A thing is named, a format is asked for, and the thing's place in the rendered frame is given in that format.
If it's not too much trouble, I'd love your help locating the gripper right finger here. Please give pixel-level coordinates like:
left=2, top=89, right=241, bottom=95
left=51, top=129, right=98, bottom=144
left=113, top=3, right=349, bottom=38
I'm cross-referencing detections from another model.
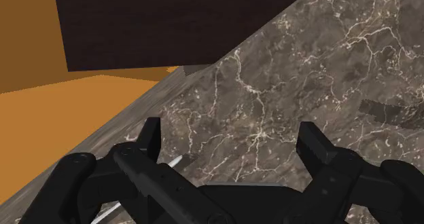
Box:
left=281, top=121, right=424, bottom=224

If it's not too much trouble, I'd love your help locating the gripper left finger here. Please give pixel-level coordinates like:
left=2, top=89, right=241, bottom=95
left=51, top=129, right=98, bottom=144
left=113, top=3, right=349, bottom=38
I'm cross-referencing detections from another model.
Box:
left=19, top=117, right=234, bottom=224

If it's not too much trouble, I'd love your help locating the dark brown robot stand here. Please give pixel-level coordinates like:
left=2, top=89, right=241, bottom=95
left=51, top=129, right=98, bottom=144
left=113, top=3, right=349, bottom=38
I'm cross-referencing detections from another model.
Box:
left=52, top=0, right=313, bottom=73

